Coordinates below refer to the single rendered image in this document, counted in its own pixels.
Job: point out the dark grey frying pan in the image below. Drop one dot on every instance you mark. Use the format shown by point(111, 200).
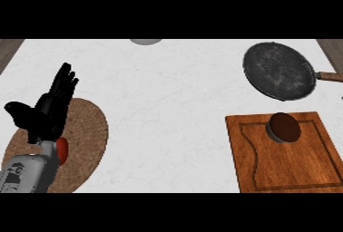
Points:
point(280, 71)

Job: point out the chocolate cupcake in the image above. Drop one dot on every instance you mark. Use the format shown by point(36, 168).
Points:
point(284, 127)

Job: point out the round brown woven placemat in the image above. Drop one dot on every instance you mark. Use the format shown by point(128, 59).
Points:
point(85, 139)

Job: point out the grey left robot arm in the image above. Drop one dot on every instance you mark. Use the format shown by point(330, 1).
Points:
point(27, 172)

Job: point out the grey round object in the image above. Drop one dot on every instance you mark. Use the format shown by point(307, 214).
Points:
point(145, 41)

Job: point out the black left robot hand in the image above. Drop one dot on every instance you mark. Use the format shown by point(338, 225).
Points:
point(49, 111)

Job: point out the red round vegetable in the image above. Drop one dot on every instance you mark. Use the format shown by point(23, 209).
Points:
point(63, 150)

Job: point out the brown wooden cutting board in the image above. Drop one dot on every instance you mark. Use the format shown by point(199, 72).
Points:
point(290, 160)

